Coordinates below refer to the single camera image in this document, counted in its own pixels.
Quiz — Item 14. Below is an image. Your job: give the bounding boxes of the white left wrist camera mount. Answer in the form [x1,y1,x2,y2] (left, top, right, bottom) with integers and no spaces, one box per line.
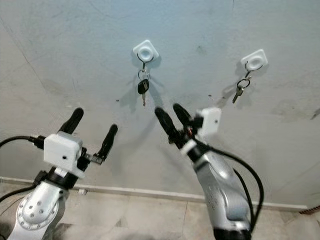
[43,132,84,180]

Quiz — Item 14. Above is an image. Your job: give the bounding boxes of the short black left arm cable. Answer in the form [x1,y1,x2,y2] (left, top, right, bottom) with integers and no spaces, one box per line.
[0,170,48,203]

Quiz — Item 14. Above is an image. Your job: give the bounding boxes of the white square wall hook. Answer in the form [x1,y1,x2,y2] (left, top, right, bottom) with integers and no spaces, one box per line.
[240,48,269,72]
[132,39,160,63]

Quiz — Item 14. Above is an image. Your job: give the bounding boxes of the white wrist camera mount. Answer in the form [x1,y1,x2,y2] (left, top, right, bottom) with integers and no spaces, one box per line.
[180,106,223,156]
[43,132,84,180]

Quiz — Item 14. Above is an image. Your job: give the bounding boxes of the long black left arm cable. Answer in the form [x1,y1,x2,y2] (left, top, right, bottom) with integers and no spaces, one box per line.
[0,135,48,151]

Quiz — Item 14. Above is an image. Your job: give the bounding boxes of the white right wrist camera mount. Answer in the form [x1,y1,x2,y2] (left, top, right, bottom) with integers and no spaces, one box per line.
[180,106,223,156]

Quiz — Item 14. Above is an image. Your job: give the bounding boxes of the small silver keys on ring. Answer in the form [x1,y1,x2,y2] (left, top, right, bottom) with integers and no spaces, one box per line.
[231,70,253,105]

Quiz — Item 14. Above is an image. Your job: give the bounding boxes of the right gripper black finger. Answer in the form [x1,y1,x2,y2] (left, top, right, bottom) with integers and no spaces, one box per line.
[172,103,196,128]
[154,106,181,149]

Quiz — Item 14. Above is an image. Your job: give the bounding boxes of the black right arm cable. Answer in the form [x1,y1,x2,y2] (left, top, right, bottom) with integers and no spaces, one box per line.
[205,145,265,233]

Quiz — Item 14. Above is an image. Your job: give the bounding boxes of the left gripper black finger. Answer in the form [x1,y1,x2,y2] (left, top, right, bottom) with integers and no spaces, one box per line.
[96,123,119,162]
[58,107,85,136]

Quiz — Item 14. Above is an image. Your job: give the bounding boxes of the black-headed key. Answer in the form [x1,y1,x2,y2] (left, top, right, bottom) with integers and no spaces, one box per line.
[137,67,151,107]

